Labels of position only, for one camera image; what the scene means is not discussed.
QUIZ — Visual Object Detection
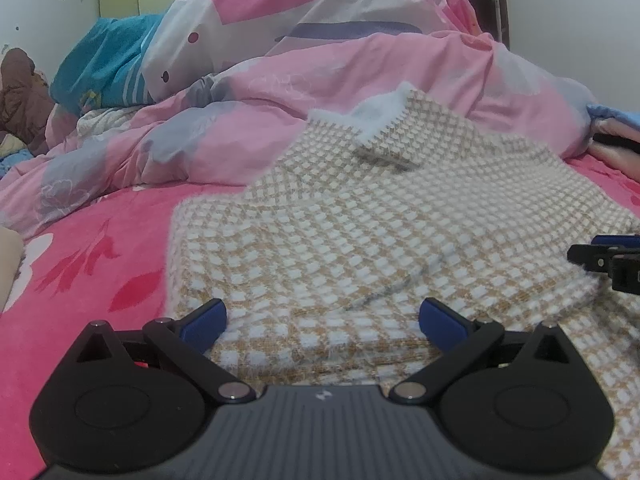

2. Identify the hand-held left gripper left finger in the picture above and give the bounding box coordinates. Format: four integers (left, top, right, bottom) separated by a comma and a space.
75, 298, 256, 403

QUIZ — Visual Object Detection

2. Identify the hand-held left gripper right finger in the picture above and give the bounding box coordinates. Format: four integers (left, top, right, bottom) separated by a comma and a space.
389, 298, 571, 406

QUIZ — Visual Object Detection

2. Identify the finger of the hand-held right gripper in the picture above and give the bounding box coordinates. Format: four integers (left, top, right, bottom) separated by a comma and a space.
567, 234, 640, 268
610, 255, 640, 293

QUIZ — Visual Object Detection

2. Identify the beige white checked knit sweater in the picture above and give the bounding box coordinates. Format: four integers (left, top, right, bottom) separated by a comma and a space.
167, 82, 640, 480

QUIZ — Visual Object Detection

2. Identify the stack of folded clothes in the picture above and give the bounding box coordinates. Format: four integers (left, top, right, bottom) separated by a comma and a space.
590, 132, 640, 183

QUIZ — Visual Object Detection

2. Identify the pink floral bed sheet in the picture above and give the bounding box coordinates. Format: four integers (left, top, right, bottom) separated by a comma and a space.
0, 150, 640, 480

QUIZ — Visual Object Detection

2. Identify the cream cloth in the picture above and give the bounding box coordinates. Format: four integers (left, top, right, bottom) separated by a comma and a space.
0, 227, 23, 313

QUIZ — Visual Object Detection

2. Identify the white patterned cloth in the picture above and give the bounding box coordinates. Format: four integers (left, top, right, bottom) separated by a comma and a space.
77, 107, 146, 136

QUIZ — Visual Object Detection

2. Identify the light blue cloth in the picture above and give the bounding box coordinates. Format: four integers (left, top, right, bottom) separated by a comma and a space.
0, 147, 36, 176

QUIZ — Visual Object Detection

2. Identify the pink floral duvet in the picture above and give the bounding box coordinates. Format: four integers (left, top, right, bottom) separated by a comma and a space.
0, 0, 601, 241

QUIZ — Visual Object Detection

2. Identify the brown padded jacket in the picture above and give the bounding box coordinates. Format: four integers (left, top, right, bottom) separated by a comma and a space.
0, 47, 56, 156

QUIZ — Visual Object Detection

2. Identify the dark wooden door frame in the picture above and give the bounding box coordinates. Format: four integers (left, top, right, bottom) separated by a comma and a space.
492, 0, 511, 48

